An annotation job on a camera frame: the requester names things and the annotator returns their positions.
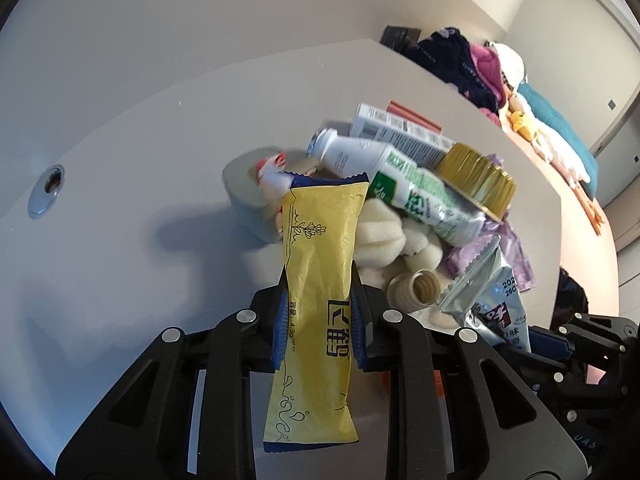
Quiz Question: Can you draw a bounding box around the yellow blue snack wrapper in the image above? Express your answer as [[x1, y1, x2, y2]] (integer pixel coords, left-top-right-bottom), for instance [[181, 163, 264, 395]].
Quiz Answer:
[[264, 174, 369, 453]]

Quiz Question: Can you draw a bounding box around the white printed carton box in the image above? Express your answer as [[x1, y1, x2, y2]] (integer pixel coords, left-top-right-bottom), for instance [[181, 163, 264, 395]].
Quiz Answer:
[[349, 103, 454, 169]]

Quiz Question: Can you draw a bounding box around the pink brown box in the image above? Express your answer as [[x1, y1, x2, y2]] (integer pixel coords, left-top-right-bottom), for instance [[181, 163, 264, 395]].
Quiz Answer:
[[386, 101, 442, 134]]

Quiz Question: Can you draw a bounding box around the silver snack packet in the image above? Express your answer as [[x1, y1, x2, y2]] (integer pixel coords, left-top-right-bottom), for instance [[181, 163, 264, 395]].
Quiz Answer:
[[436, 236, 532, 352]]

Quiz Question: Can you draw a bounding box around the beige bottle cap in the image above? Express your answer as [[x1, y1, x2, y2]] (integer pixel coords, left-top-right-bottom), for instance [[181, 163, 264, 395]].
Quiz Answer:
[[386, 270, 442, 313]]

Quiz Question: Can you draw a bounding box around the purple plastic bag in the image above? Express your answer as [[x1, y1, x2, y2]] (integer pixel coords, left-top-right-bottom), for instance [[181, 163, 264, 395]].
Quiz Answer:
[[442, 219, 536, 292]]

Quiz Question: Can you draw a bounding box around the white foam fruit net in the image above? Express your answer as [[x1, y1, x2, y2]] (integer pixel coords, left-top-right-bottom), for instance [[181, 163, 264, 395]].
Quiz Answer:
[[354, 198, 444, 272]]

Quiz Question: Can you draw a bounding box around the white plush goose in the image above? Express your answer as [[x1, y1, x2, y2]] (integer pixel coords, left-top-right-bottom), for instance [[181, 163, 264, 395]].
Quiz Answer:
[[532, 129, 604, 235]]

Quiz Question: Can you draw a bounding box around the white green plastic bottle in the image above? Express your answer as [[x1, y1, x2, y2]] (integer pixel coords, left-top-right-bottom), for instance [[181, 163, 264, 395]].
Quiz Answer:
[[307, 129, 486, 246]]

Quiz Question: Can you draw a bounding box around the gold foil cup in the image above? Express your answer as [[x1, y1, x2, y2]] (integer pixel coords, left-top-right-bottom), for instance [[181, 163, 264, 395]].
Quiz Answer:
[[435, 143, 516, 223]]

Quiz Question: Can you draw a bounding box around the teal long pillow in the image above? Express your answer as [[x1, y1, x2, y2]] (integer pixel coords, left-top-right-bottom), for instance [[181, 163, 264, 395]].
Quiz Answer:
[[518, 82, 599, 200]]

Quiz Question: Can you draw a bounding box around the yellow plush toy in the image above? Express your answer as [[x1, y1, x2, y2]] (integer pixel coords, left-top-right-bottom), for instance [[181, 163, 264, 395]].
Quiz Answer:
[[508, 92, 538, 143]]

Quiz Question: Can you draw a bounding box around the checkered white pillow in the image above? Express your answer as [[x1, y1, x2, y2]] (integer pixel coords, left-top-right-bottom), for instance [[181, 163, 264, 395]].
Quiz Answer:
[[484, 40, 527, 88]]

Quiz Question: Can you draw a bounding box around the pink fleece blanket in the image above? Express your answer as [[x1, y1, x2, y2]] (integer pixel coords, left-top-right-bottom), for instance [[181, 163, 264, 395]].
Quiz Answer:
[[470, 44, 506, 127]]

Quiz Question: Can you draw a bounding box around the navy patterned fleece blanket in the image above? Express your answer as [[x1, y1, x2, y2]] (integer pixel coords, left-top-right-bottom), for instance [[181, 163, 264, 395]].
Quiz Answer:
[[405, 27, 498, 114]]

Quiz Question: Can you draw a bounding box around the silver desk cable grommet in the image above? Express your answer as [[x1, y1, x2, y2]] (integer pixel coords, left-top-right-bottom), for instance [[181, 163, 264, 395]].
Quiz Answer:
[[27, 165, 65, 219]]

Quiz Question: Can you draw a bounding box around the black wall socket panel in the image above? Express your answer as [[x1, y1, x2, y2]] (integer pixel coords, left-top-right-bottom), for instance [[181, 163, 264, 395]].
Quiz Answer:
[[380, 25, 422, 54]]

